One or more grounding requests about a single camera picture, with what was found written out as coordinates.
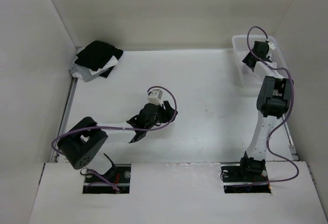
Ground white plastic mesh basket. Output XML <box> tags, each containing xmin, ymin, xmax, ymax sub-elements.
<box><xmin>232</xmin><ymin>35</ymin><xmax>287</xmax><ymax>89</ymax></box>

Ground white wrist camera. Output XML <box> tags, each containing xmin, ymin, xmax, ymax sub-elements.
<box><xmin>148</xmin><ymin>89</ymin><xmax>163</xmax><ymax>106</ymax></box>
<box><xmin>265</xmin><ymin>40</ymin><xmax>276</xmax><ymax>55</ymax></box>

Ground aluminium table rail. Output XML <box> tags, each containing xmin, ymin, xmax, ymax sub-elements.
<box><xmin>50</xmin><ymin>77</ymin><xmax>77</xmax><ymax>163</ymax></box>
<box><xmin>284</xmin><ymin>124</ymin><xmax>299</xmax><ymax>161</ymax></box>

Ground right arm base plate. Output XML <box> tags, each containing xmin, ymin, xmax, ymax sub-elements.
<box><xmin>220</xmin><ymin>163</ymin><xmax>271</xmax><ymax>194</ymax></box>

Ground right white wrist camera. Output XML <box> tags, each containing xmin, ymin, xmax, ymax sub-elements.
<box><xmin>265</xmin><ymin>40</ymin><xmax>276</xmax><ymax>55</ymax></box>

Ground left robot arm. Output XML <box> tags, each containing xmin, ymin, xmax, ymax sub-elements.
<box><xmin>57</xmin><ymin>101</ymin><xmax>178</xmax><ymax>182</ymax></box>

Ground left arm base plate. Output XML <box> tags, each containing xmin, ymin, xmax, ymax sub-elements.
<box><xmin>80</xmin><ymin>164</ymin><xmax>131</xmax><ymax>194</ymax></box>

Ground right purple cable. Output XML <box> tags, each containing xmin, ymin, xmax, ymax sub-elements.
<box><xmin>246</xmin><ymin>26</ymin><xmax>300</xmax><ymax>184</ymax></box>

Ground bottom black folded tank top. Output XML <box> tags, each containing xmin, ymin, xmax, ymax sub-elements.
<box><xmin>99</xmin><ymin>66</ymin><xmax>115</xmax><ymax>78</ymax></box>

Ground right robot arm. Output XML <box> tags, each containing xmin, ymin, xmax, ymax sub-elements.
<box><xmin>237</xmin><ymin>40</ymin><xmax>293</xmax><ymax>184</ymax></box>

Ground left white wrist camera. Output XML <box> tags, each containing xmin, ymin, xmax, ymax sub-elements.
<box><xmin>148</xmin><ymin>89</ymin><xmax>163</xmax><ymax>106</ymax></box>

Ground white folded tank top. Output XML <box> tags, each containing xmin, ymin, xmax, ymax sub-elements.
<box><xmin>73</xmin><ymin>54</ymin><xmax>120</xmax><ymax>76</ymax></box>

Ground left aluminium table rail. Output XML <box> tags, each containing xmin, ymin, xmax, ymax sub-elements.
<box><xmin>50</xmin><ymin>77</ymin><xmax>77</xmax><ymax>163</ymax></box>

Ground right aluminium table rail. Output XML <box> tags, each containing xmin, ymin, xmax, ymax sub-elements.
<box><xmin>284</xmin><ymin>124</ymin><xmax>299</xmax><ymax>161</ymax></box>

